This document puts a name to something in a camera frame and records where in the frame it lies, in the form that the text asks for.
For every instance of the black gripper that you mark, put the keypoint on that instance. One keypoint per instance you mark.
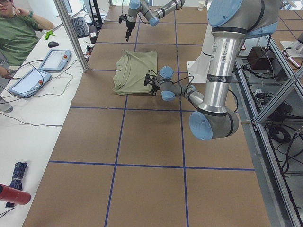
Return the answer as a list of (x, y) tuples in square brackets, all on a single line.
[(155, 85), (129, 25)]

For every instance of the olive green long-sleeve shirt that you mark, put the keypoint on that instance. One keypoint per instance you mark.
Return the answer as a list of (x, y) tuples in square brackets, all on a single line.
[(131, 69)]

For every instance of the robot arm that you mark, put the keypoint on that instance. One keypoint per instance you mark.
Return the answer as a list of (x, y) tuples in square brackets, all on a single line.
[(232, 22), (153, 16)]

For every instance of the black keyboard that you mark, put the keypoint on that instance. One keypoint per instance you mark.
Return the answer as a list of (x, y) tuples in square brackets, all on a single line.
[(80, 27)]

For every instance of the far teach pendant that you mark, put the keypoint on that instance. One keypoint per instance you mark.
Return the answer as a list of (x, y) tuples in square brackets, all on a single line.
[(55, 60)]

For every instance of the teach pendant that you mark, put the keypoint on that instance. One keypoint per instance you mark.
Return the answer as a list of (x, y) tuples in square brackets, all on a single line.
[(30, 83), (55, 60)]

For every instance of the black computer mouse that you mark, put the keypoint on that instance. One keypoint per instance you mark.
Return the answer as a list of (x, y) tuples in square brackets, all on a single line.
[(53, 44)]

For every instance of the green plastic clip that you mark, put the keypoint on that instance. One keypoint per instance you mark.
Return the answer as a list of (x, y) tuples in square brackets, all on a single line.
[(48, 34)]

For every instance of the paper cup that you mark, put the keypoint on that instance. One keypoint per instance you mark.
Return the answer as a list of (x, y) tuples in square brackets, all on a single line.
[(201, 5)]

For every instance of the person in green shirt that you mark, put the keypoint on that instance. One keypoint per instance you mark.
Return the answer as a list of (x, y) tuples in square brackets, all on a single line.
[(18, 28)]

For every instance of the brown box on shelf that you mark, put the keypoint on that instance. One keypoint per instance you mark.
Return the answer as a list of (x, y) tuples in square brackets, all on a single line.
[(259, 60)]

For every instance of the near teach pendant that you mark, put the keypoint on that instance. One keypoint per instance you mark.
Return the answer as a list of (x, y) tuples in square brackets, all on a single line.
[(30, 83)]

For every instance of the red cylinder bottle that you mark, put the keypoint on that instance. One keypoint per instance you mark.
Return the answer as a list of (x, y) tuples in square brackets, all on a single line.
[(13, 195)]

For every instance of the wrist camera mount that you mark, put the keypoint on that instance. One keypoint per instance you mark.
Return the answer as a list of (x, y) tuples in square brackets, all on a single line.
[(150, 78), (122, 18)]

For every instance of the white camera pole with base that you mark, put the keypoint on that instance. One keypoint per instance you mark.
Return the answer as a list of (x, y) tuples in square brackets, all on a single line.
[(200, 67)]

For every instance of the aluminium frame post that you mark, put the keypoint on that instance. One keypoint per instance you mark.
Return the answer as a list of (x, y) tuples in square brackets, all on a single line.
[(66, 21)]

